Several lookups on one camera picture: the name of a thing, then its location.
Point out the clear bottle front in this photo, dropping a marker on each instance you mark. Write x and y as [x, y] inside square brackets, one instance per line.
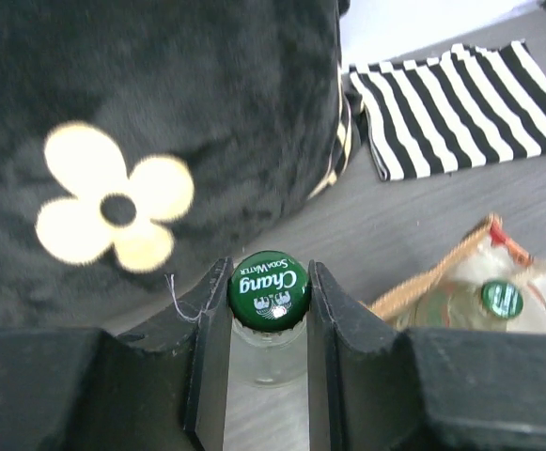
[269, 295]

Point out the black floral plush blanket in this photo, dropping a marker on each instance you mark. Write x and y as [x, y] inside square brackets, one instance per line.
[140, 139]

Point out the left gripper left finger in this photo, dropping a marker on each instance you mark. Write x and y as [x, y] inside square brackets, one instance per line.
[160, 386]

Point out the black white striped cloth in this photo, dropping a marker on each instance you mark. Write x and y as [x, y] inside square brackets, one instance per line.
[467, 107]

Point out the clear bottle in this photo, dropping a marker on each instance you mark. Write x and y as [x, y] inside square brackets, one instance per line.
[495, 306]
[269, 295]

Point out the cat print canvas bag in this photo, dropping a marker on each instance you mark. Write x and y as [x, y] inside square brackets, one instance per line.
[485, 253]

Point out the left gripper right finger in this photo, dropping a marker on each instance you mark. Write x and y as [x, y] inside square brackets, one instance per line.
[373, 388]

